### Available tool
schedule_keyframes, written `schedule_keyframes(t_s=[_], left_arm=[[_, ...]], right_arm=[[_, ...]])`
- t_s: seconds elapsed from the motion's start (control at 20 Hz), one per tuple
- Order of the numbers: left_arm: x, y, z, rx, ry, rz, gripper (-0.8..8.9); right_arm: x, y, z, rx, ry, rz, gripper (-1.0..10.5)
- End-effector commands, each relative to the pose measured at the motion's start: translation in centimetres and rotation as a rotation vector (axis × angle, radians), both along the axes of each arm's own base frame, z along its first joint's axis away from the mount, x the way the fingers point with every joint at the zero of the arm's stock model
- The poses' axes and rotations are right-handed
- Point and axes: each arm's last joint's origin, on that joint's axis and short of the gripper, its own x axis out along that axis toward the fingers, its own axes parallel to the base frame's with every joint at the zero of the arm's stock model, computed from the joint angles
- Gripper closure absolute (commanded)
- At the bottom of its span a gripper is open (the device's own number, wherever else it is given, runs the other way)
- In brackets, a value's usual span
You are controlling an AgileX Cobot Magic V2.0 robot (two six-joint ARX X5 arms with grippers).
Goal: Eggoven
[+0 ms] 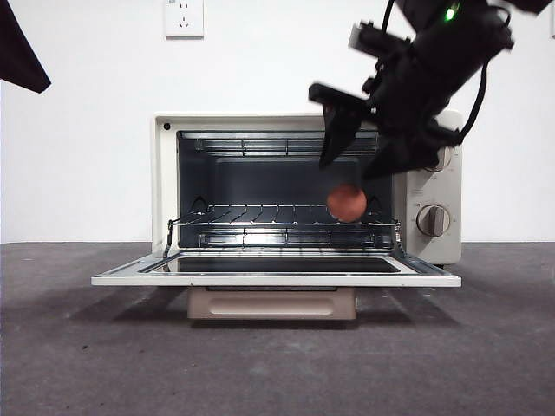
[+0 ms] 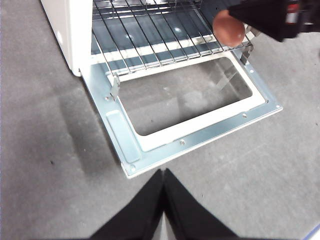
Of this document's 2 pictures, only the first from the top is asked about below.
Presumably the brown egg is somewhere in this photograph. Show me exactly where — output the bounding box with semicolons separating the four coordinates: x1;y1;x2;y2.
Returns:
326;182;368;224

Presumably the glass oven door beige handle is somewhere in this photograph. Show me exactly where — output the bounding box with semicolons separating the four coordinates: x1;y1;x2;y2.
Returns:
90;252;462;322

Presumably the cream Toshiba toaster oven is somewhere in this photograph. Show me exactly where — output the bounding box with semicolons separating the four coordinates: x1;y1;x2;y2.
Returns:
151;110;463;266

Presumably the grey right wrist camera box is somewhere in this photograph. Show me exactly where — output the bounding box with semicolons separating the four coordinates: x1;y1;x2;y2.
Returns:
348;20;372;51

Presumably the black thin cable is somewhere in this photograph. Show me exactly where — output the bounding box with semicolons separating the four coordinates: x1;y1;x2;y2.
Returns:
453;6;517;146
380;0;396;34

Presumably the metal wire oven rack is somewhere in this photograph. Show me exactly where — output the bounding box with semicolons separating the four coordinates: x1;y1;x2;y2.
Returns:
167;204;400;229

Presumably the white wall socket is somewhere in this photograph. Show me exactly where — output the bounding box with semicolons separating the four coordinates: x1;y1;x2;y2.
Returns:
164;0;205;40

